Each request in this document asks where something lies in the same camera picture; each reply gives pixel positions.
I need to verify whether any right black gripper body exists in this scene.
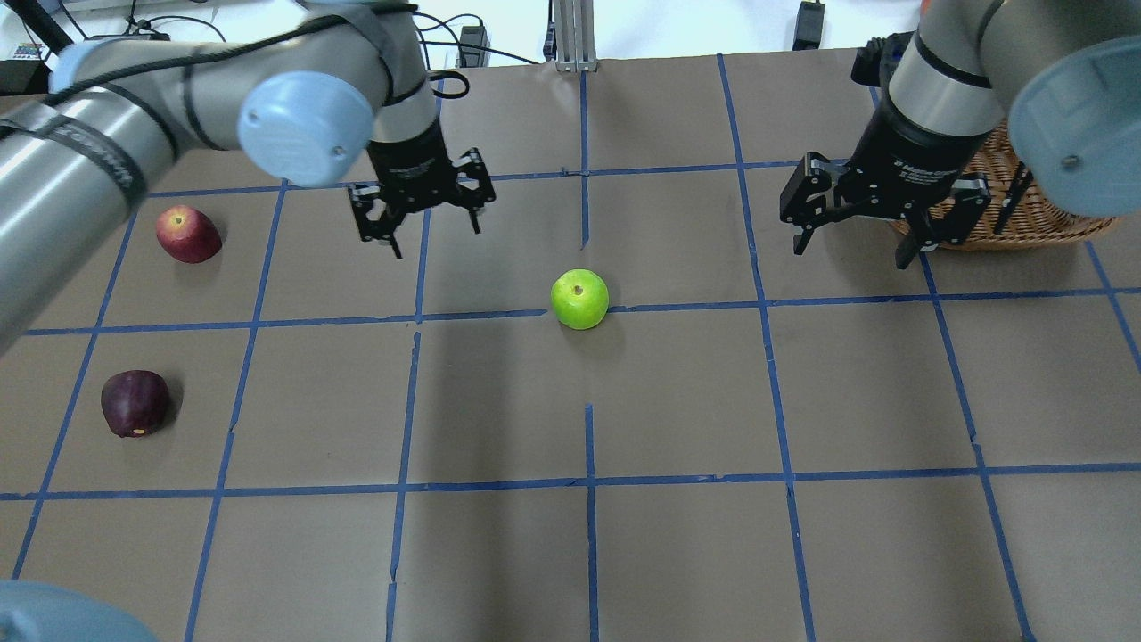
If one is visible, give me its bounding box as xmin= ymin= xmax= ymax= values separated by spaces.
xmin=779 ymin=107 xmax=993 ymax=237

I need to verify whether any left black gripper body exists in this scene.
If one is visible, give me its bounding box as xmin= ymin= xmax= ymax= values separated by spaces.
xmin=348 ymin=121 xmax=496 ymax=233

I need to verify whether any green apple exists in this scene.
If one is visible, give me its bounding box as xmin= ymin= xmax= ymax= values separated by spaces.
xmin=550 ymin=268 xmax=610 ymax=332

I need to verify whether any red yellow apple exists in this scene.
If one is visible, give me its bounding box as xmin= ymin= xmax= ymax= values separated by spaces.
xmin=156 ymin=206 xmax=222 ymax=265

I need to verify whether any dark red apple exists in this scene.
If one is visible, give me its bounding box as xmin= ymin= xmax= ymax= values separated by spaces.
xmin=99 ymin=369 xmax=172 ymax=438

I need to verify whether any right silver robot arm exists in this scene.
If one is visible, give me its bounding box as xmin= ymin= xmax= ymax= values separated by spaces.
xmin=778 ymin=1 xmax=1140 ymax=269

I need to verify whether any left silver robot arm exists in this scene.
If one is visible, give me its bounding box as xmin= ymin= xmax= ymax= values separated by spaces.
xmin=3 ymin=1 xmax=496 ymax=349

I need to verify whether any woven wicker basket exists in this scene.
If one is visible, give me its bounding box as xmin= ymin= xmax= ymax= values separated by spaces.
xmin=939 ymin=122 xmax=1123 ymax=251

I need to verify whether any black power adapter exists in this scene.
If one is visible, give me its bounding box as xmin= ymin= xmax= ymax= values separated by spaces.
xmin=791 ymin=1 xmax=826 ymax=50

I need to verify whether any black monitor stand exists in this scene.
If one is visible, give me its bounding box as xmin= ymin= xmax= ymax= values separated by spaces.
xmin=3 ymin=1 xmax=171 ymax=66

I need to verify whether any aluminium frame post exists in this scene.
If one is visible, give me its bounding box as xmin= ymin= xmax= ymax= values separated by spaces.
xmin=547 ymin=0 xmax=598 ymax=73

